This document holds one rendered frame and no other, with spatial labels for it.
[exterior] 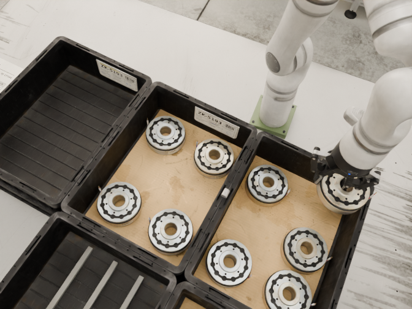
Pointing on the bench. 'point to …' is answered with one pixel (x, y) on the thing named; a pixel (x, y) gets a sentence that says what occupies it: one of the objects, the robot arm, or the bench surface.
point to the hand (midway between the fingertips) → (330, 181)
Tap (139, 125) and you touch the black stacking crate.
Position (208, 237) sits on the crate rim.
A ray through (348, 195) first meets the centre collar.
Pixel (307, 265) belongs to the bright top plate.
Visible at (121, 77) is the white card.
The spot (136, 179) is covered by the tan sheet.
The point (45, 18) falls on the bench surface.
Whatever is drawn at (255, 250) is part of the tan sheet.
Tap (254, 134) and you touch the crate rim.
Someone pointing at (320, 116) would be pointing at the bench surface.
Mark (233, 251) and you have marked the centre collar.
